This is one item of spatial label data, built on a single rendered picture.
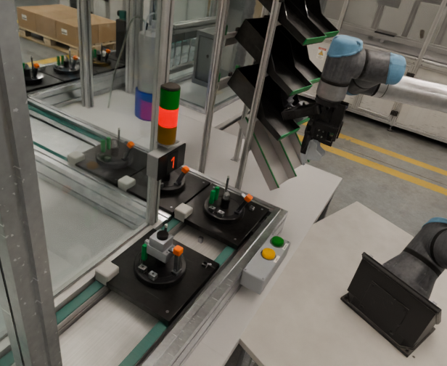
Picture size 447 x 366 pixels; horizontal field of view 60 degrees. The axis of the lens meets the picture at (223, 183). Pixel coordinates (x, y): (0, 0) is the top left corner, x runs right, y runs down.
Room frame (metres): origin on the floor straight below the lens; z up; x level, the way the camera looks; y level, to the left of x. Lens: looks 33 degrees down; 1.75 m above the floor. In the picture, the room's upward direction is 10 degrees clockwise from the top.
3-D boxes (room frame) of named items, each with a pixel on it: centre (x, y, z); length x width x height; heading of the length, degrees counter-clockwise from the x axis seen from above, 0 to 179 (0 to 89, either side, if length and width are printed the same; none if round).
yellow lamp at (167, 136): (0.92, 0.17, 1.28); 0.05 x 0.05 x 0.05
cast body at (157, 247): (0.74, 0.14, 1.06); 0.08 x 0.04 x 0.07; 66
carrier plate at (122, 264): (0.74, 0.13, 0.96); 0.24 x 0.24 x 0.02; 66
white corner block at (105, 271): (0.69, 0.26, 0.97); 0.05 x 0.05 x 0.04; 66
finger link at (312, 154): (0.98, -0.23, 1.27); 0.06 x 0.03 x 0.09; 66
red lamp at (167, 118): (0.92, 0.17, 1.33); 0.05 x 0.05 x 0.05
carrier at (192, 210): (1.04, -0.02, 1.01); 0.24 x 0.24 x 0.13; 66
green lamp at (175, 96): (0.92, 0.17, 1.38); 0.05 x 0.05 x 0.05
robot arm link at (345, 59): (1.00, -0.24, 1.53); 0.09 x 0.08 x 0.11; 95
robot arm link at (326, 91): (1.00, -0.24, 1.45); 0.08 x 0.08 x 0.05
